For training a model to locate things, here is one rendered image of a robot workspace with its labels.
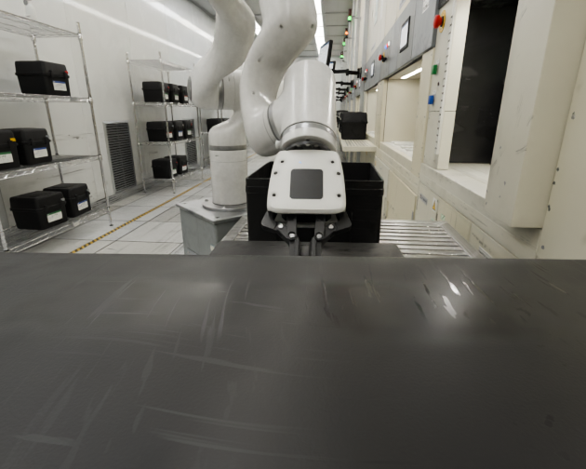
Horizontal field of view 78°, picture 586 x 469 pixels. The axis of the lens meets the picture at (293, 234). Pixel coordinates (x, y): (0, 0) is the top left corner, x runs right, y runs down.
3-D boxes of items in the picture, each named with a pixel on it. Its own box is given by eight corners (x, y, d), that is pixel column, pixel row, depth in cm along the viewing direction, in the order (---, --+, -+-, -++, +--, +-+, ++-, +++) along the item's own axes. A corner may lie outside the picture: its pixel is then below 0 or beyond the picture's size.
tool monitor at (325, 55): (316, 80, 428) (317, 46, 417) (359, 80, 423) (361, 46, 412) (314, 77, 389) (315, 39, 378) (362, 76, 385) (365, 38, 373)
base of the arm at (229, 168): (193, 203, 125) (188, 148, 119) (240, 195, 136) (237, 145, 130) (219, 215, 111) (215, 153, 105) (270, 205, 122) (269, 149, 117)
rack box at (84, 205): (76, 218, 317) (70, 188, 309) (45, 218, 318) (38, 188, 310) (95, 209, 346) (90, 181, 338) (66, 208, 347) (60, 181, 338)
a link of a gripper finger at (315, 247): (310, 220, 46) (309, 269, 43) (336, 220, 46) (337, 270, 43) (310, 231, 49) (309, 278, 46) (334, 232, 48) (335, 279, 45)
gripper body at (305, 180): (270, 135, 49) (263, 207, 44) (345, 136, 49) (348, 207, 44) (274, 169, 56) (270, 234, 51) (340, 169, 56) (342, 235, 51)
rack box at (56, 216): (44, 231, 282) (36, 198, 274) (12, 229, 286) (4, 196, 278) (73, 221, 310) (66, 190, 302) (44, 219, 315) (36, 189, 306)
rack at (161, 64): (178, 178, 620) (166, 63, 564) (204, 178, 616) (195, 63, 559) (142, 193, 505) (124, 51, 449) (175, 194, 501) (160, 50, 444)
